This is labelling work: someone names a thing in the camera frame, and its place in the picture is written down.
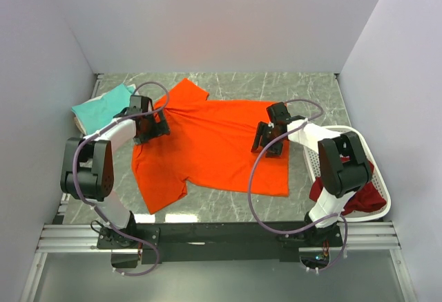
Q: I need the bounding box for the white perforated plastic basket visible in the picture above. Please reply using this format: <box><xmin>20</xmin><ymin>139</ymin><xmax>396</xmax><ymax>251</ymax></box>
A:
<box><xmin>303</xmin><ymin>125</ymin><xmax>391</xmax><ymax>223</ymax></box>

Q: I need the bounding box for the folded white t-shirt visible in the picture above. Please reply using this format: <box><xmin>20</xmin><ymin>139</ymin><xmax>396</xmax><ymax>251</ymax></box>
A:
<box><xmin>89</xmin><ymin>84</ymin><xmax>137</xmax><ymax>102</ymax></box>

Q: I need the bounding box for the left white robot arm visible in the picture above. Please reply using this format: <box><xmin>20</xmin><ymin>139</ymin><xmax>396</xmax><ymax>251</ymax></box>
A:
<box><xmin>60</xmin><ymin>95</ymin><xmax>170</xmax><ymax>248</ymax></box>

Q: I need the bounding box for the folded beige t-shirt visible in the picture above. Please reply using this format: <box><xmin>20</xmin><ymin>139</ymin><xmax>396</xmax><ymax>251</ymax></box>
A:
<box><xmin>73</xmin><ymin>117</ymin><xmax>86</xmax><ymax>135</ymax></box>

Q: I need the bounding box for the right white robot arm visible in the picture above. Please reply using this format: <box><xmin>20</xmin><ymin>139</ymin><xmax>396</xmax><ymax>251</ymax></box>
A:
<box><xmin>247</xmin><ymin>102</ymin><xmax>372</xmax><ymax>246</ymax></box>

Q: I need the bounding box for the dark red t-shirt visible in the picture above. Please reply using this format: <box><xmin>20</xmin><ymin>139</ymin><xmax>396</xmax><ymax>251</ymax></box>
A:
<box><xmin>309</xmin><ymin>177</ymin><xmax>388</xmax><ymax>216</ymax></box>

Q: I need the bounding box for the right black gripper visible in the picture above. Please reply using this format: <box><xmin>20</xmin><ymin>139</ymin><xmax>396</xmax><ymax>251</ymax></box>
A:
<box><xmin>251</xmin><ymin>122</ymin><xmax>285</xmax><ymax>158</ymax></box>

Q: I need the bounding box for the folded teal t-shirt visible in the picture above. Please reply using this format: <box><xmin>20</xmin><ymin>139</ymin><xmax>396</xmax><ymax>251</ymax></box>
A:
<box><xmin>71</xmin><ymin>84</ymin><xmax>132</xmax><ymax>135</ymax></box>

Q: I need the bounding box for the aluminium frame rail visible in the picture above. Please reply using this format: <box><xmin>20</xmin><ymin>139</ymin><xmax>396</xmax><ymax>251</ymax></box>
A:
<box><xmin>19</xmin><ymin>73</ymin><xmax>103</xmax><ymax>302</ymax></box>

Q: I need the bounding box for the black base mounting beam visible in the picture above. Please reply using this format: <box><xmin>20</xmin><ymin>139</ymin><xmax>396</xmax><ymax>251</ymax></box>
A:
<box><xmin>97</xmin><ymin>222</ymin><xmax>343</xmax><ymax>268</ymax></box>

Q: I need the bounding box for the orange t-shirt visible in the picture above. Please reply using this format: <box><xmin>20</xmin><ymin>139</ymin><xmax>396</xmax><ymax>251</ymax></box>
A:
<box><xmin>131</xmin><ymin>78</ymin><xmax>289</xmax><ymax>214</ymax></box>

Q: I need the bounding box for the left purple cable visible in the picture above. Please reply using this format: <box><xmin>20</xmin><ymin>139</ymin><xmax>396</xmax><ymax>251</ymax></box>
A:
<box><xmin>70</xmin><ymin>81</ymin><xmax>171</xmax><ymax>278</ymax></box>

